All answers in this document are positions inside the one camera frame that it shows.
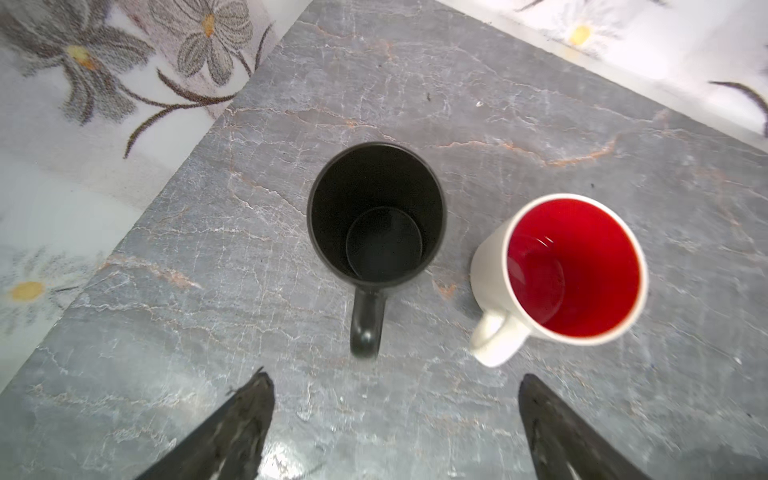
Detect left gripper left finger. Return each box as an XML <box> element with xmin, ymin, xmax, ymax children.
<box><xmin>139</xmin><ymin>369</ymin><xmax>275</xmax><ymax>479</ymax></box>

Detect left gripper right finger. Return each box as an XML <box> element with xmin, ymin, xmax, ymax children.
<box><xmin>518</xmin><ymin>373</ymin><xmax>648</xmax><ymax>479</ymax></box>

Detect white mug red inside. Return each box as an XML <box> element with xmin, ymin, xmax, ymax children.
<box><xmin>469</xmin><ymin>193</ymin><xmax>649</xmax><ymax>367</ymax></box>

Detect black mug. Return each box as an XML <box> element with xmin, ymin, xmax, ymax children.
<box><xmin>306</xmin><ymin>142</ymin><xmax>447</xmax><ymax>360</ymax></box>

